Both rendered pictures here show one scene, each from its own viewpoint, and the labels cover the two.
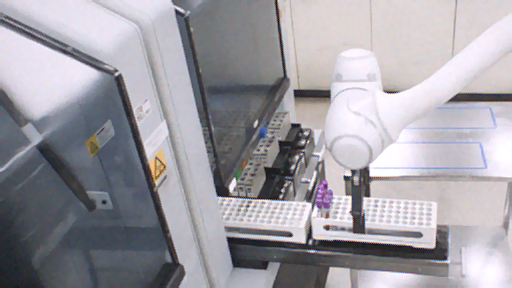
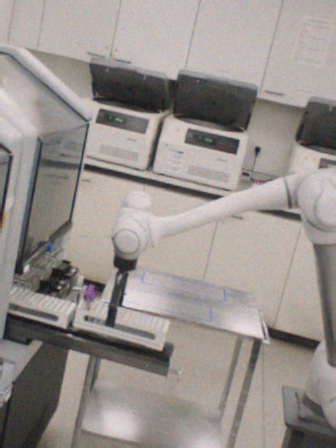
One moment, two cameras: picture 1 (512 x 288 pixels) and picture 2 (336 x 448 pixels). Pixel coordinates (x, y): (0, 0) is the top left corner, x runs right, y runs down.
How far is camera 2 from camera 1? 1.04 m
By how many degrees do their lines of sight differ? 21
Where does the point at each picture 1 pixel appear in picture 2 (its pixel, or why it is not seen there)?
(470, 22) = (226, 245)
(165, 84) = (20, 175)
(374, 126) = (144, 230)
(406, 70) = not seen: hidden behind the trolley
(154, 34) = (26, 144)
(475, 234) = (194, 408)
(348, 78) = (132, 206)
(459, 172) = (190, 318)
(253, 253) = (22, 329)
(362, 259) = (106, 349)
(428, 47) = (184, 258)
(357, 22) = not seen: hidden behind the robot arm
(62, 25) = not seen: outside the picture
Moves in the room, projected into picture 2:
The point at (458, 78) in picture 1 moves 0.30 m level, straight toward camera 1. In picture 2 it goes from (200, 217) to (185, 243)
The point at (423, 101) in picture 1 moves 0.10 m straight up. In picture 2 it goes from (176, 224) to (184, 190)
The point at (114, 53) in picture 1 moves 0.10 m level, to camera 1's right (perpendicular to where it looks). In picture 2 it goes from (12, 143) to (48, 150)
